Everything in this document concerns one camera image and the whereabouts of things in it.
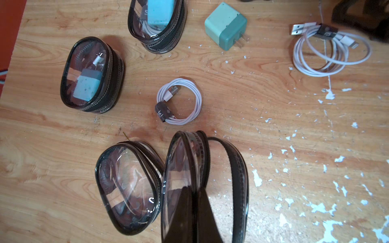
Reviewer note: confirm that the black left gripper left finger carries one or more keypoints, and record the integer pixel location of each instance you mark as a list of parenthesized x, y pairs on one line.
[(177, 223)]

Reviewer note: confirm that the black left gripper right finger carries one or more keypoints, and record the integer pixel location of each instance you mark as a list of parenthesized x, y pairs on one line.
[(207, 231)]

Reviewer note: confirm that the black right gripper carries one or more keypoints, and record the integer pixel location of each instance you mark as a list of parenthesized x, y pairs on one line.
[(374, 20)]

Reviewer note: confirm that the black round zip pouch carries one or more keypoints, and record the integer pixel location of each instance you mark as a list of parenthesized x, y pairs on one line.
[(156, 41)]

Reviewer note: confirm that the green charger plug front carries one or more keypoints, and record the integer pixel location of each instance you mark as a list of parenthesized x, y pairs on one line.
[(159, 13)]

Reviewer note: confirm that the green charger plug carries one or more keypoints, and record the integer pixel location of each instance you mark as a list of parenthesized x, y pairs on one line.
[(159, 13), (87, 84), (226, 26)]

